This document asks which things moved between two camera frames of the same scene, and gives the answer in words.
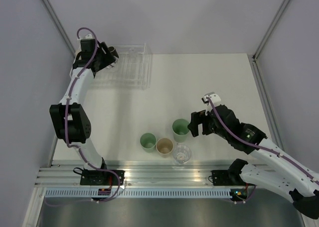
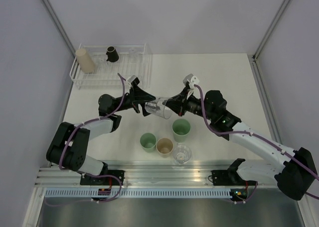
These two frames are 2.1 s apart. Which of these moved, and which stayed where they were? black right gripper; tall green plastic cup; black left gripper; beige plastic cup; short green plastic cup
Moved: black left gripper; black right gripper
Stayed: tall green plastic cup; beige plastic cup; short green plastic cup
